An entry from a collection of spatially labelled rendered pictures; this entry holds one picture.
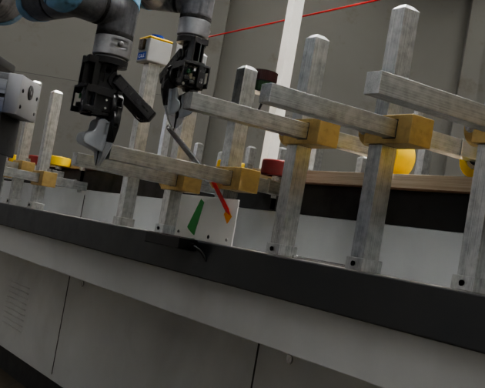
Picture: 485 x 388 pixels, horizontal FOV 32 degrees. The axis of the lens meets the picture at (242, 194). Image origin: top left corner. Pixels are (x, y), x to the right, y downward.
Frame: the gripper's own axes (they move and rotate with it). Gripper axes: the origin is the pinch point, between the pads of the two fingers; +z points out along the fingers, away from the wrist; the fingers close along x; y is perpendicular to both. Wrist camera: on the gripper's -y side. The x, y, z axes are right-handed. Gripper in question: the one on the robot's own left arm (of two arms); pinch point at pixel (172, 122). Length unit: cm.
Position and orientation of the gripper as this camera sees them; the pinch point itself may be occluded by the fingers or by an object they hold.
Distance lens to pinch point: 203.0
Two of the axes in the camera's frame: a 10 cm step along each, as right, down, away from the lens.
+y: 5.3, 0.4, -8.5
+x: 8.3, 1.7, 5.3
